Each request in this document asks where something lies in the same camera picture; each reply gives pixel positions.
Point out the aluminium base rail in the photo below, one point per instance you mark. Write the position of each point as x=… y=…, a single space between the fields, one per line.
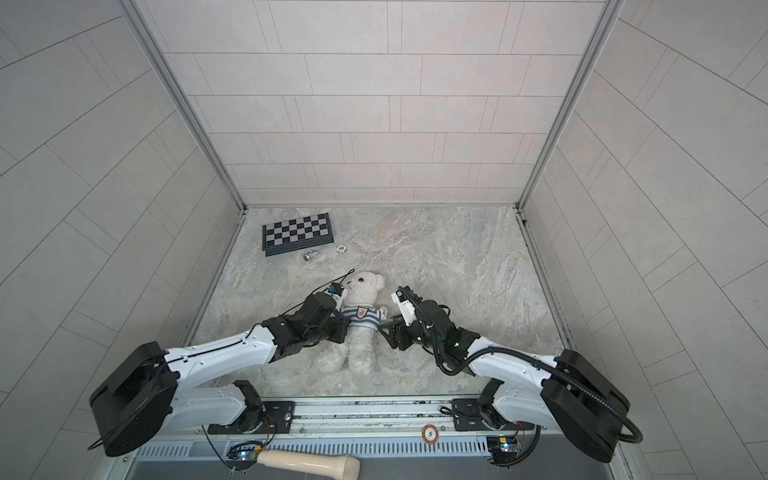
x=376 y=427

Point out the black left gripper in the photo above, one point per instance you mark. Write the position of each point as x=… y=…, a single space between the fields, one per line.
x=343 y=323

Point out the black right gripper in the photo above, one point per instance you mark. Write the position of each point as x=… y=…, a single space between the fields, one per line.
x=397 y=331

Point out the right green circuit board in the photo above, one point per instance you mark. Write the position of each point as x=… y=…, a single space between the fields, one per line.
x=504 y=451

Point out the green circuit board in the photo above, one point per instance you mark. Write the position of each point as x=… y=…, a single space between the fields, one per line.
x=243 y=456
x=504 y=451

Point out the beige wooden handle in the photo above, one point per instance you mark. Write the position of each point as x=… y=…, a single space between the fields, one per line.
x=334 y=467

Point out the aluminium corner frame post left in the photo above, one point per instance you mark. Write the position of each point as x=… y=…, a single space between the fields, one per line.
x=148 y=44

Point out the white plush teddy bear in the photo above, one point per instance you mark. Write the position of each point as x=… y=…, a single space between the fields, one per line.
x=361 y=288

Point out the folded black chess board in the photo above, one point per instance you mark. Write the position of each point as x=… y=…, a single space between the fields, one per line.
x=297 y=234

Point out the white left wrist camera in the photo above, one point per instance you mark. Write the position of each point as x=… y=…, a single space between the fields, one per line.
x=336 y=290

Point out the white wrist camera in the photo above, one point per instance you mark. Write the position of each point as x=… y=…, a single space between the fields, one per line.
x=405 y=306
x=336 y=290

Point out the aluminium corner frame post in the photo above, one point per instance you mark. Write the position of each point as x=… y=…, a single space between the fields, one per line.
x=605 y=22
x=148 y=44

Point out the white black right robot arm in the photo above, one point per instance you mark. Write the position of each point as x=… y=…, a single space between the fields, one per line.
x=564 y=391

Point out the blue white striped knit sweater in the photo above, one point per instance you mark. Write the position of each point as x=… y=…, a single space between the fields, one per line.
x=365 y=316

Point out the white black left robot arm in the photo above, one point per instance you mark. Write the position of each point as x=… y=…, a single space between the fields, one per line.
x=156 y=390

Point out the aluminium corner frame post right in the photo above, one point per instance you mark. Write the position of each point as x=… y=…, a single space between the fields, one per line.
x=605 y=22

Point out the left green circuit board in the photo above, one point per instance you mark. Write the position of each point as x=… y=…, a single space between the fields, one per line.
x=243 y=456

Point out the red round sticker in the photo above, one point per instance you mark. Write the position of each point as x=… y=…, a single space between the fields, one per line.
x=430 y=434

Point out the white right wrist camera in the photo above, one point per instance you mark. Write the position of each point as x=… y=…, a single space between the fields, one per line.
x=405 y=306

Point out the small silver metal jar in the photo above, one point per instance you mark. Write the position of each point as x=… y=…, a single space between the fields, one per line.
x=309 y=255

